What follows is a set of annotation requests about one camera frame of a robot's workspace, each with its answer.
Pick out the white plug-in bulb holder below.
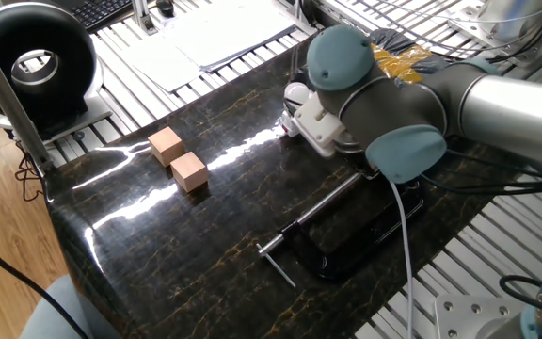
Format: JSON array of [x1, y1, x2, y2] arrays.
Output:
[[279, 112, 303, 138]]

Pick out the light wooden cube block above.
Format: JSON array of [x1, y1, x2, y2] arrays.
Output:
[[169, 150, 209, 193], [147, 125, 186, 169]]

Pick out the black C-clamp steel screw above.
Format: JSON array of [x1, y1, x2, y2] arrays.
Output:
[[255, 171, 425, 288]]

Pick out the white paper sheet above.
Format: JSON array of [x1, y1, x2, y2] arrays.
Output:
[[124, 0, 310, 93]]

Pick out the black wrapped package yellow tape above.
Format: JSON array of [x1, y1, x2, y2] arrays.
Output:
[[367, 27, 451, 86]]

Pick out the black computer mouse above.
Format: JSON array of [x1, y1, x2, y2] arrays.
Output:
[[154, 0, 177, 19]]

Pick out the black keyboard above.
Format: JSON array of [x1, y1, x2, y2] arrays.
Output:
[[52, 0, 136, 33]]

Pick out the silver robot mounting plate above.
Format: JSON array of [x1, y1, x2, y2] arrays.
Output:
[[434, 294, 529, 339]]

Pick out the light blue seat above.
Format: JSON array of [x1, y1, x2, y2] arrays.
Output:
[[19, 275, 121, 339]]

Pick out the white power strip cable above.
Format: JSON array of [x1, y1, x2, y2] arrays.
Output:
[[386, 178, 416, 339]]

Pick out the silver stand post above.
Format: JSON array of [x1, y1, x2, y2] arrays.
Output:
[[131, 0, 160, 36]]

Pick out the black round ring device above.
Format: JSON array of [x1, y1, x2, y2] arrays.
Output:
[[0, 2, 113, 143]]

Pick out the dark tangled wires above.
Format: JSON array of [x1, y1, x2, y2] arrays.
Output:
[[13, 139, 42, 202]]

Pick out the black floor cable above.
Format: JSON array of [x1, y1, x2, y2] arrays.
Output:
[[0, 227, 91, 339]]

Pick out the aluminium frame post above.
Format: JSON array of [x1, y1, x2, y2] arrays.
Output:
[[0, 18, 56, 174]]

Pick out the blue and black cables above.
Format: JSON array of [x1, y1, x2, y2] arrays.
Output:
[[499, 263, 542, 331]]

